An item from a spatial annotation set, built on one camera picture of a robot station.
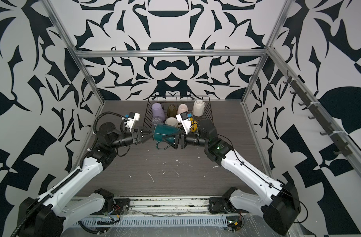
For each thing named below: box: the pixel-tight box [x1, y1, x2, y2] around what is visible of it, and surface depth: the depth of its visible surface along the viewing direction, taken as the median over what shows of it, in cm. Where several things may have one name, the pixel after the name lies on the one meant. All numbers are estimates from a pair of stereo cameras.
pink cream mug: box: [177, 103, 189, 115], surface depth 102 cm
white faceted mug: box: [192, 99, 206, 118], surface depth 104 cm
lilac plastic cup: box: [151, 102, 166, 122], surface depth 98 cm
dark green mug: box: [153, 122, 182, 151], surface depth 64 cm
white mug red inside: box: [165, 117, 182, 128], surface depth 98 cm
